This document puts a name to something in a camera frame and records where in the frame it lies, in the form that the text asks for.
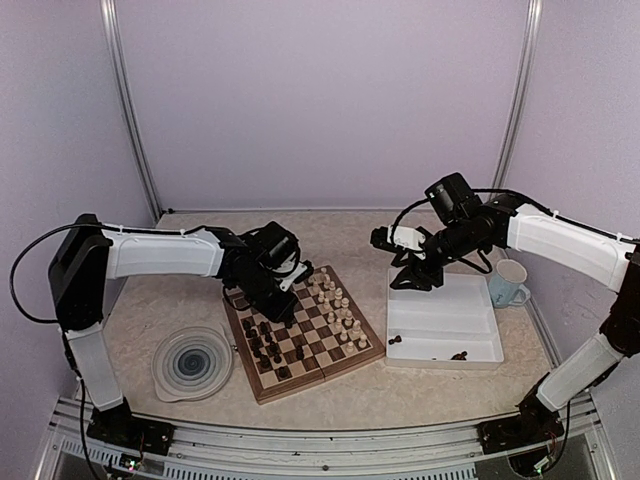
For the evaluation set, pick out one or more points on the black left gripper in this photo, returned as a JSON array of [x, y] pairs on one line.
[[282, 312]]

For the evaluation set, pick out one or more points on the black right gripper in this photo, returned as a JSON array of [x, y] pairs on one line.
[[424, 275]]

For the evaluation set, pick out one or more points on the dark chess piece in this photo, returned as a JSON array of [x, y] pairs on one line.
[[248, 328]]

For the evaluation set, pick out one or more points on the wooden chess board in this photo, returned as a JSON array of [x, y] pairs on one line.
[[266, 386]]

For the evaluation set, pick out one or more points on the dark piece back rank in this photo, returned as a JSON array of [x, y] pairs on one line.
[[265, 364]]

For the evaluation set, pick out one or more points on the white plastic tray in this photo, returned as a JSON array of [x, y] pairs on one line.
[[458, 316]]

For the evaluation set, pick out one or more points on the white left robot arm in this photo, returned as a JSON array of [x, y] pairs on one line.
[[96, 260]]

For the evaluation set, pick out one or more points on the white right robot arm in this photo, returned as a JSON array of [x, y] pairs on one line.
[[592, 275]]

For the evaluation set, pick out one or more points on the white chess pieces row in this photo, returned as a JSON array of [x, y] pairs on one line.
[[329, 322]]

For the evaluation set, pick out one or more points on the light blue mug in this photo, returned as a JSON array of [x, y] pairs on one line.
[[507, 285]]

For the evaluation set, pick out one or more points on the collapsible silicone bowl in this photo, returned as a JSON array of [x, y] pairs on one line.
[[192, 364]]

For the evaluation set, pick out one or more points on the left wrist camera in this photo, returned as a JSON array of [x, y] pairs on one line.
[[293, 273]]

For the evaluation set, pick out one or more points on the right aluminium frame post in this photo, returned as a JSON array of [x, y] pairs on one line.
[[519, 95]]

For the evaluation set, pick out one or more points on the aluminium frame post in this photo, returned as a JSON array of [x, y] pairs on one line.
[[109, 15], [519, 95]]

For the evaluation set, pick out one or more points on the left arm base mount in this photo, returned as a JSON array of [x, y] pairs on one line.
[[120, 427]]

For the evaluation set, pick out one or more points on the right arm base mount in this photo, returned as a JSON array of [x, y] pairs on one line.
[[534, 423]]

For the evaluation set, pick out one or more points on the front aluminium rail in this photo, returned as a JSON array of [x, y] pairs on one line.
[[207, 451]]

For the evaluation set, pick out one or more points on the left aluminium frame post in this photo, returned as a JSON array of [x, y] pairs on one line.
[[109, 15]]

